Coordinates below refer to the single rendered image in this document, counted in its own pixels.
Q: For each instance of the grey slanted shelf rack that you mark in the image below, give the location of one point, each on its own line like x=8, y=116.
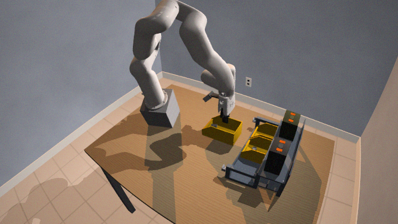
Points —
x=252, y=174

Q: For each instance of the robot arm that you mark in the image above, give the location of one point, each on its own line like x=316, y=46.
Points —
x=192, y=33

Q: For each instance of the yellow bin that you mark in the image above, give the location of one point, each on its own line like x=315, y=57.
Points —
x=258, y=155
x=226, y=133
x=265, y=130

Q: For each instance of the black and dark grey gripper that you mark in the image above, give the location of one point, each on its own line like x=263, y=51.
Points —
x=225, y=105

